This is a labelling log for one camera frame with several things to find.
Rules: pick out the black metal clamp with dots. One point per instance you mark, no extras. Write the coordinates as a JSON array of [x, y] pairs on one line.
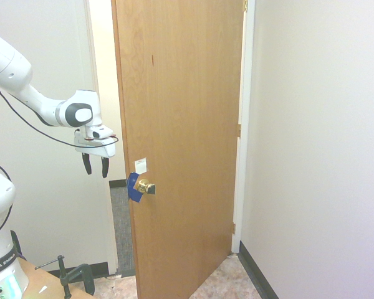
[[71, 275]]

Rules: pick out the blue painter tape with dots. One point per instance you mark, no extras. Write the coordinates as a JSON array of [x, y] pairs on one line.
[[133, 188]]

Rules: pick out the brown wooden door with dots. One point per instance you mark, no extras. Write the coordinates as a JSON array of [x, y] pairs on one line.
[[180, 140]]

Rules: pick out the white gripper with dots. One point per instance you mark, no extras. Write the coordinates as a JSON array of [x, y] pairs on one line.
[[96, 149]]

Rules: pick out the white paper label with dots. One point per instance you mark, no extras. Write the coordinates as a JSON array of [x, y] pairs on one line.
[[141, 165]]

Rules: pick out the black wall baseboard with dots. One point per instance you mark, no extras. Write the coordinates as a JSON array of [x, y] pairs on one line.
[[81, 269], [258, 271]]

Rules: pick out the brass door hinge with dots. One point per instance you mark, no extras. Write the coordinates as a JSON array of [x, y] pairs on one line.
[[238, 130], [233, 228], [245, 5]]

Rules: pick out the brass door knob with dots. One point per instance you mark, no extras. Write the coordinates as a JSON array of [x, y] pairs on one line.
[[146, 186]]

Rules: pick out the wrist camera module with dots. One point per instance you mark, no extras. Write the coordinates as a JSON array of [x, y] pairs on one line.
[[100, 132]]

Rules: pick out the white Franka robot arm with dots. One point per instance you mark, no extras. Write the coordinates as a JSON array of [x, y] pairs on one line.
[[9, 74]]

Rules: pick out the white door frame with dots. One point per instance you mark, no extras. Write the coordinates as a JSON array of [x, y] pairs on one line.
[[241, 124]]

